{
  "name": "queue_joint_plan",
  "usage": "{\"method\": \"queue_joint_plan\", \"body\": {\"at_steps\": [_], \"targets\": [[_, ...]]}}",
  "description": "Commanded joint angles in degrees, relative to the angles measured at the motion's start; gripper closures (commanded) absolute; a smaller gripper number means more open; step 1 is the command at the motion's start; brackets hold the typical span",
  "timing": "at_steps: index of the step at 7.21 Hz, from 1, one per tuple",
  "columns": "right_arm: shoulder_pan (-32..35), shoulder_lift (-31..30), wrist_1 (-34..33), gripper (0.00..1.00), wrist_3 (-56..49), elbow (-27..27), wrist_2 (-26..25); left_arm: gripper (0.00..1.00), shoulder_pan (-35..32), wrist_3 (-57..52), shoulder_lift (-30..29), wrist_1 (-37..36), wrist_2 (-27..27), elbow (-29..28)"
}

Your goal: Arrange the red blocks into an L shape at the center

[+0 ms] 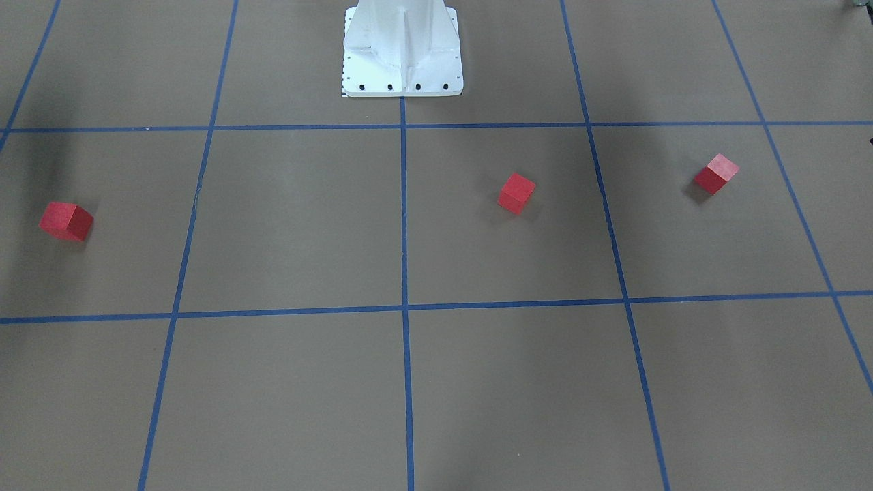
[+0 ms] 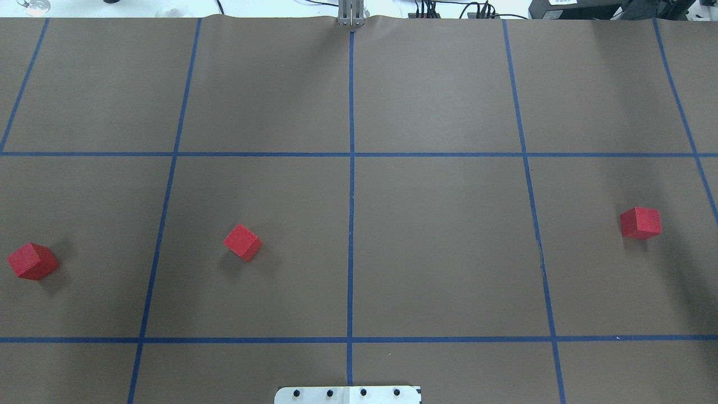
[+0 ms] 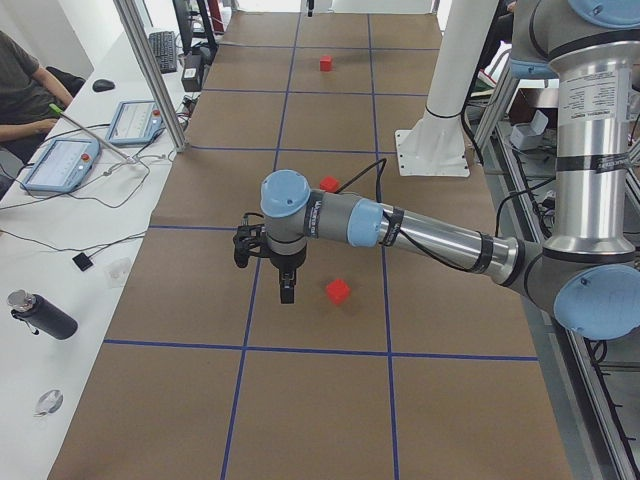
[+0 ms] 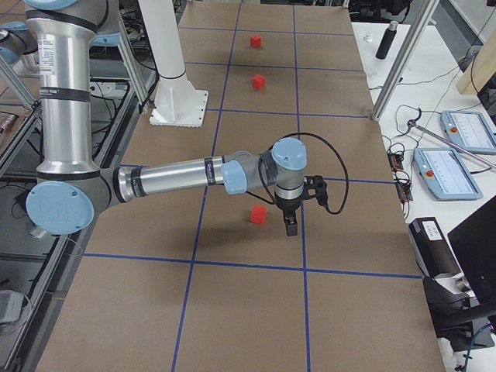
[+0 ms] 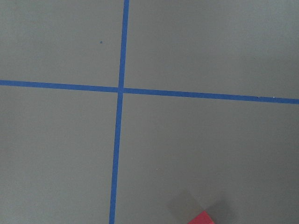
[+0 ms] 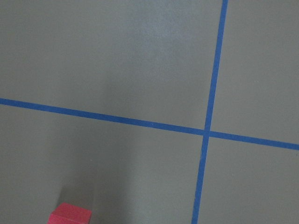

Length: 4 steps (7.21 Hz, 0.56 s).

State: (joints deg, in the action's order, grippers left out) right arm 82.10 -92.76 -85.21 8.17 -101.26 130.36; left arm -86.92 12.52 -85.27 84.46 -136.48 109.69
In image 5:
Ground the red foam cube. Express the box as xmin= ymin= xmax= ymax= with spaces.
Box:
xmin=188 ymin=210 xmax=214 ymax=224

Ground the brown paper table mat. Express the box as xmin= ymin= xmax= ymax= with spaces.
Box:
xmin=0 ymin=0 xmax=299 ymax=224

